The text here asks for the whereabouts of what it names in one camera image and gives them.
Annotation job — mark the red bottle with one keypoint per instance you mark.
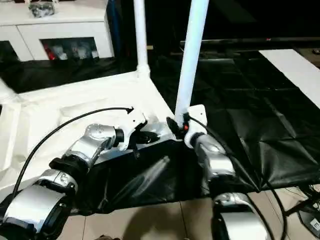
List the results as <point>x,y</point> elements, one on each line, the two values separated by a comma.
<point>51,53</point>

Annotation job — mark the black remote control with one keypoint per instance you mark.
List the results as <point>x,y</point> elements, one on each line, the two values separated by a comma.
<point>316,51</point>

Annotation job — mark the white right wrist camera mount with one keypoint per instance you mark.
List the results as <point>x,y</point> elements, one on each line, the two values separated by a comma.
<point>197,115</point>

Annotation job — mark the small white box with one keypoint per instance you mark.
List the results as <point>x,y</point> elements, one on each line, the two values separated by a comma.
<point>94,54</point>

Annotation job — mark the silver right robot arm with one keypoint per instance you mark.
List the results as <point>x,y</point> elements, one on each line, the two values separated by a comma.
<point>217,157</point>

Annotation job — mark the white bottle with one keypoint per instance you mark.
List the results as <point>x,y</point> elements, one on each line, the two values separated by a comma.
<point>81,52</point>

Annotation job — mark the white cabinet with glass doors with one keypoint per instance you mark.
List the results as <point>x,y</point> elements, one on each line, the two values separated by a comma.
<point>75,25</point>

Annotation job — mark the small white jar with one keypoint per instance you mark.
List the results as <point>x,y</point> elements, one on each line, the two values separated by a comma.
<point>63,56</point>

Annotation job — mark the white flat board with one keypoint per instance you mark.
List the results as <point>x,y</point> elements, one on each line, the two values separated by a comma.
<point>295,70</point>

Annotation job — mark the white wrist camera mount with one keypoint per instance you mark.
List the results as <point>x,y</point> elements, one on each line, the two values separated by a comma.
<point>135,117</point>
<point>197,115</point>

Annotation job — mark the black flat stand base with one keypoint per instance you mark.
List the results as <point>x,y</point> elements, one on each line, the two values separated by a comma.
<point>311,222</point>

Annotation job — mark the thin black rod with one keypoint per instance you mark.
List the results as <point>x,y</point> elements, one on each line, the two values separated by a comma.
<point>300,206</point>

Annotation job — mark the black mat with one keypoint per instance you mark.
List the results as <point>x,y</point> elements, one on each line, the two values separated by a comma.
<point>237,87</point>

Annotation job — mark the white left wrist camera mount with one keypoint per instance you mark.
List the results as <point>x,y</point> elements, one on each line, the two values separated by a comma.
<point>135,117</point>

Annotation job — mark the small tan box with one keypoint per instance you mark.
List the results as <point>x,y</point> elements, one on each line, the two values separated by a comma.
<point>149,47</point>

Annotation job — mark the white plastic table top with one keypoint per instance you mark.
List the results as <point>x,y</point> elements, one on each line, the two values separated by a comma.
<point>75,100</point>

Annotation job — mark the dark rounded robot part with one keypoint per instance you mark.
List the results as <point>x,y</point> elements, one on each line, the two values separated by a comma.
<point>102,237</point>

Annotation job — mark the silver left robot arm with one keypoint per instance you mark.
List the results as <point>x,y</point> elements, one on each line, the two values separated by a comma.
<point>92,142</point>

